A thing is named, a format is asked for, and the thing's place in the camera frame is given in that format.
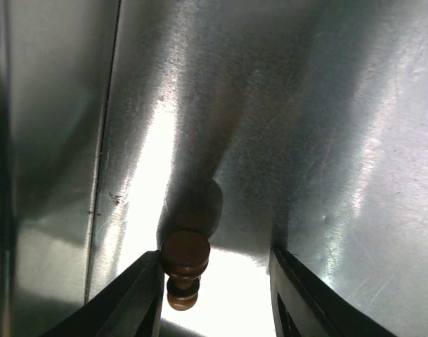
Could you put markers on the gold tin box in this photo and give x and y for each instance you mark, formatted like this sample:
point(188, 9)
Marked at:
point(300, 124)

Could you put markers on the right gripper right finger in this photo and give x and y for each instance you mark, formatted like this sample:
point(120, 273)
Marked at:
point(304, 305)

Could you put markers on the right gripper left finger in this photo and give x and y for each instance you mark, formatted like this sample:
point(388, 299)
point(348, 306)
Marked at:
point(129, 306)

